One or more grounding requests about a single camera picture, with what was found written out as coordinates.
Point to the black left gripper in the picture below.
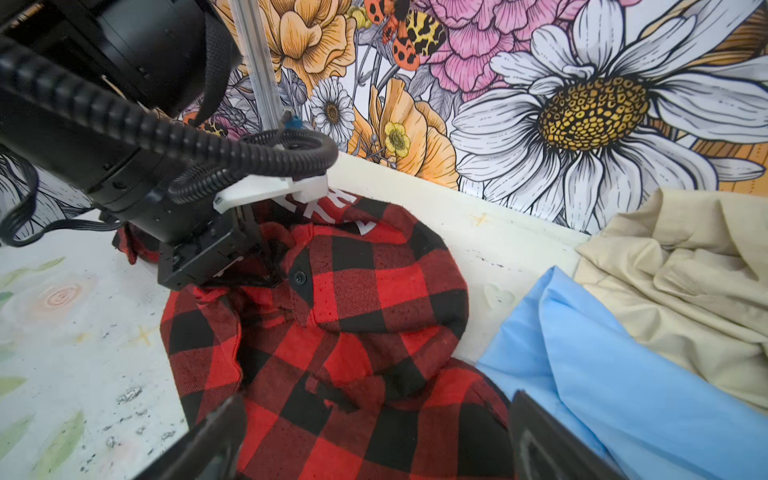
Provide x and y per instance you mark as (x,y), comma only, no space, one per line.
(193,245)

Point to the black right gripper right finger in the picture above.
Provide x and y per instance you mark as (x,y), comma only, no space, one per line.
(545,449)

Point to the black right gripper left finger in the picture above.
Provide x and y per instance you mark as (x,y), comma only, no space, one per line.
(210,450)

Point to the light blue cloth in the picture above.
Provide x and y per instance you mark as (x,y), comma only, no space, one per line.
(638,411)

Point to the red black plaid shirt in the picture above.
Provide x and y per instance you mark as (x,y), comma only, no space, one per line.
(340,336)

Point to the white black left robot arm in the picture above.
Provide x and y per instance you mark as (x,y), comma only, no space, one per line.
(104,106)

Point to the beige cloth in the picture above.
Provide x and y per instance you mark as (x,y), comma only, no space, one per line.
(686,276)

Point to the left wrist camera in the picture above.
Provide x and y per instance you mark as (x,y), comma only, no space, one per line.
(252,189)

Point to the aluminium corner post left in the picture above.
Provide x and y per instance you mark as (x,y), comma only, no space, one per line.
(252,39)

